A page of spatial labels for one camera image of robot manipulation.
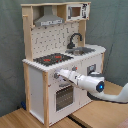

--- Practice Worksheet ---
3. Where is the black toy faucet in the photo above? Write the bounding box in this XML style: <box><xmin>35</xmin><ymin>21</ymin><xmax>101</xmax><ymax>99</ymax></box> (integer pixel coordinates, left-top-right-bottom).
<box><xmin>67</xmin><ymin>33</ymin><xmax>83</xmax><ymax>49</ymax></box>

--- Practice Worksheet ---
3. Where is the left red stove knob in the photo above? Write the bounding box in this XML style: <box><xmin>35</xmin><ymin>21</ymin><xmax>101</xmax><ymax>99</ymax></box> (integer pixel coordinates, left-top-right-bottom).
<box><xmin>54</xmin><ymin>73</ymin><xmax>60</xmax><ymax>79</ymax></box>

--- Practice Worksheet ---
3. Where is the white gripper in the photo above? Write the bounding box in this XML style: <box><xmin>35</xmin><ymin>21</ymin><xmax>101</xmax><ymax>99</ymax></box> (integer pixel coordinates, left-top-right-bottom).
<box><xmin>58</xmin><ymin>69</ymin><xmax>81</xmax><ymax>88</ymax></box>

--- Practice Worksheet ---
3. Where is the wooden toy kitchen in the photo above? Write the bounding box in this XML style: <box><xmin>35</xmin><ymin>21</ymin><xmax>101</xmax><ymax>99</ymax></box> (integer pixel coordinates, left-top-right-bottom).
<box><xmin>22</xmin><ymin>2</ymin><xmax>105</xmax><ymax>127</ymax></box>

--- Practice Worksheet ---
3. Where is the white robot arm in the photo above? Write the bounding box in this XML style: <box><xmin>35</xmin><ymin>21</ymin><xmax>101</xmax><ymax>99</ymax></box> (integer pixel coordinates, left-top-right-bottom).
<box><xmin>58</xmin><ymin>69</ymin><xmax>128</xmax><ymax>104</ymax></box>

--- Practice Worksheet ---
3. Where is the white toy microwave door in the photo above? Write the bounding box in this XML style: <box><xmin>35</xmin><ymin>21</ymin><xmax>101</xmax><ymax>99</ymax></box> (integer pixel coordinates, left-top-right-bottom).
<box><xmin>67</xmin><ymin>4</ymin><xmax>88</xmax><ymax>20</ymax></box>

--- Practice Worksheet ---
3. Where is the black toy stovetop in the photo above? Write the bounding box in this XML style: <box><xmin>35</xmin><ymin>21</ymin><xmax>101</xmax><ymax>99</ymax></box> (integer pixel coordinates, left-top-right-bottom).
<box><xmin>34</xmin><ymin>53</ymin><xmax>70</xmax><ymax>66</ymax></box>

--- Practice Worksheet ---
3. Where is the grey range hood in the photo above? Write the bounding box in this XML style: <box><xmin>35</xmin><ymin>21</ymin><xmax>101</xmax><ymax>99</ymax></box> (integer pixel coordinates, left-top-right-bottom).
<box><xmin>35</xmin><ymin>5</ymin><xmax>64</xmax><ymax>27</ymax></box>

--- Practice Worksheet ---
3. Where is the white cupboard door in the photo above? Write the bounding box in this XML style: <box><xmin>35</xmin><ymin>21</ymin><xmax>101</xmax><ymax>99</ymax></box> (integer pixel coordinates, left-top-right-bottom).
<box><xmin>80</xmin><ymin>55</ymin><xmax>102</xmax><ymax>106</ymax></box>

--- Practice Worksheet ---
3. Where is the white oven door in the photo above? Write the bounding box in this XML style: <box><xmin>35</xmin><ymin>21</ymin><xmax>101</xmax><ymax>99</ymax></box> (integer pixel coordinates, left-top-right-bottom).
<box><xmin>49</xmin><ymin>79</ymin><xmax>80</xmax><ymax>125</ymax></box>

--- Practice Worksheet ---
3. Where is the grey toy sink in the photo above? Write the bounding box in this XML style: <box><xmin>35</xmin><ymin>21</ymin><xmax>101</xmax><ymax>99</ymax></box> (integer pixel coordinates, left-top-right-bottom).
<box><xmin>66</xmin><ymin>47</ymin><xmax>94</xmax><ymax>56</ymax></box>

